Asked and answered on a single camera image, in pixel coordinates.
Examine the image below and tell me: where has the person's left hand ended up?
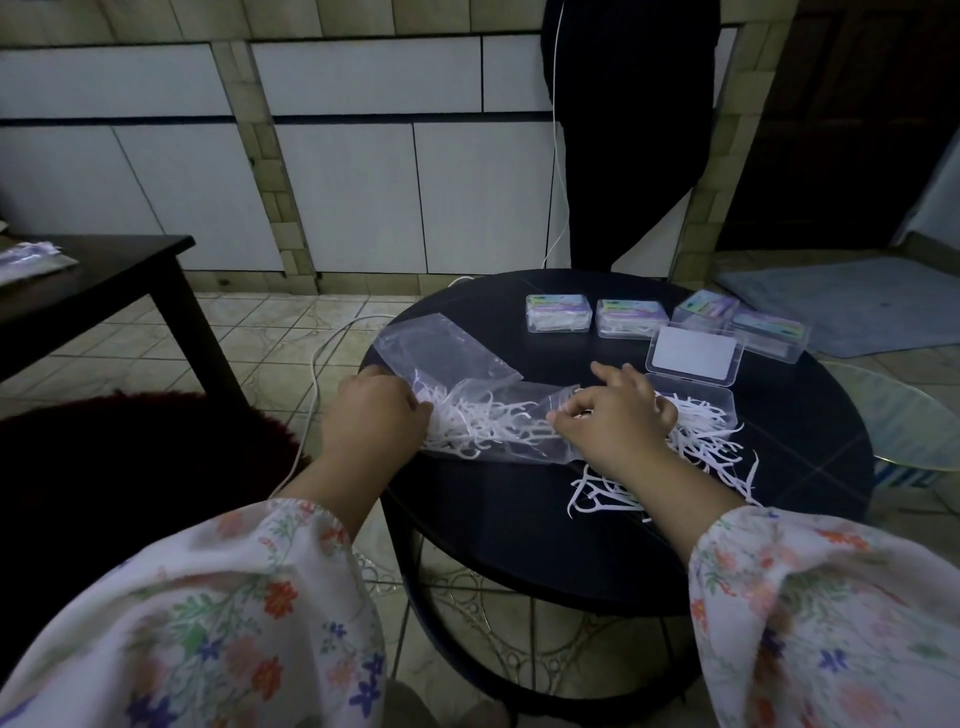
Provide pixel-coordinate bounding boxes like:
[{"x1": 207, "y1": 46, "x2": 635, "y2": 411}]
[{"x1": 321, "y1": 372, "x2": 435, "y2": 489}]

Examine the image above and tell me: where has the person's right hand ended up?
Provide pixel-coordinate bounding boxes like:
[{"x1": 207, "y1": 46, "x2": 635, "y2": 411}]
[{"x1": 551, "y1": 362, "x2": 681, "y2": 470}]

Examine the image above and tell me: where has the clear plastic zip bag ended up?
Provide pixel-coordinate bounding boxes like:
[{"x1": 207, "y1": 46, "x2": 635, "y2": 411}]
[{"x1": 373, "y1": 313, "x2": 583, "y2": 462}]

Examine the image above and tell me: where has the person's left forearm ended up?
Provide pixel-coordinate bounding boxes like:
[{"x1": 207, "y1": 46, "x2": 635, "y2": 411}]
[{"x1": 0, "y1": 453, "x2": 393, "y2": 728}]

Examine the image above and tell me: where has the person's right forearm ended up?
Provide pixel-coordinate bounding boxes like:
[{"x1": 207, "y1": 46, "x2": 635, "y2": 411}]
[{"x1": 592, "y1": 442, "x2": 960, "y2": 728}]

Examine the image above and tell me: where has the bagged white floss picks heap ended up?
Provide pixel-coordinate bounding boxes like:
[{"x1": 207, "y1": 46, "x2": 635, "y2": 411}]
[{"x1": 408, "y1": 378, "x2": 560, "y2": 460}]

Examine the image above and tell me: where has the closed floss pick box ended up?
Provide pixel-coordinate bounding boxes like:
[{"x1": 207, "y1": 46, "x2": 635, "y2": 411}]
[
  {"x1": 525, "y1": 294, "x2": 594, "y2": 336},
  {"x1": 671, "y1": 291, "x2": 741, "y2": 331},
  {"x1": 730, "y1": 311, "x2": 813, "y2": 367},
  {"x1": 596, "y1": 298, "x2": 669, "y2": 341}
]

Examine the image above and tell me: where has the round black table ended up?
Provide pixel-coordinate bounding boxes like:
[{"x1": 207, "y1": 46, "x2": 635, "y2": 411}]
[{"x1": 358, "y1": 268, "x2": 877, "y2": 728}]

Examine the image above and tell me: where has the loose white floss picks pile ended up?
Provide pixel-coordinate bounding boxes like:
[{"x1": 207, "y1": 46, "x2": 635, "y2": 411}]
[{"x1": 566, "y1": 390, "x2": 763, "y2": 523}]

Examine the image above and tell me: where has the open clear plastic box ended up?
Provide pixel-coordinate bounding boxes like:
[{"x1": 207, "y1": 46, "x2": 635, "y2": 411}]
[{"x1": 643, "y1": 324, "x2": 745, "y2": 444}]

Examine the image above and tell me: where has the dark red fuzzy cushion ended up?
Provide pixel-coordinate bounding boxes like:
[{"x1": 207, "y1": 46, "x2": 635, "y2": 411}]
[{"x1": 0, "y1": 390, "x2": 311, "y2": 605}]

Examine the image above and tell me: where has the grey-blue floor mat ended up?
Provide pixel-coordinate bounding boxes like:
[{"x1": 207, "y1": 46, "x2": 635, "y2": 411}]
[{"x1": 716, "y1": 257, "x2": 960, "y2": 360}]

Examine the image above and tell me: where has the round glass table top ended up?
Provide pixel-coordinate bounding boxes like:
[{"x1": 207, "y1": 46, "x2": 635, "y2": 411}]
[{"x1": 821, "y1": 360, "x2": 960, "y2": 474}]

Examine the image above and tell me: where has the dark wooden rectangular table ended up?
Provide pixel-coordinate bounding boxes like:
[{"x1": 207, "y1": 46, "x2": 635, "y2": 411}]
[{"x1": 0, "y1": 234, "x2": 243, "y2": 412}]

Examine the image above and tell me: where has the dark wooden door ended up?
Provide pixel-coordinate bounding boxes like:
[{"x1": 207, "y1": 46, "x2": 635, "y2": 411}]
[{"x1": 716, "y1": 0, "x2": 955, "y2": 253}]

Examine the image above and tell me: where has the clear packet of floss picks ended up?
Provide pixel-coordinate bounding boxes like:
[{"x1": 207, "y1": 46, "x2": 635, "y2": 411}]
[{"x1": 0, "y1": 241, "x2": 79, "y2": 287}]

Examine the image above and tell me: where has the white cable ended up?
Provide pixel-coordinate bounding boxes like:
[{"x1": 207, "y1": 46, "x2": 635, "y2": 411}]
[{"x1": 268, "y1": 0, "x2": 568, "y2": 500}]

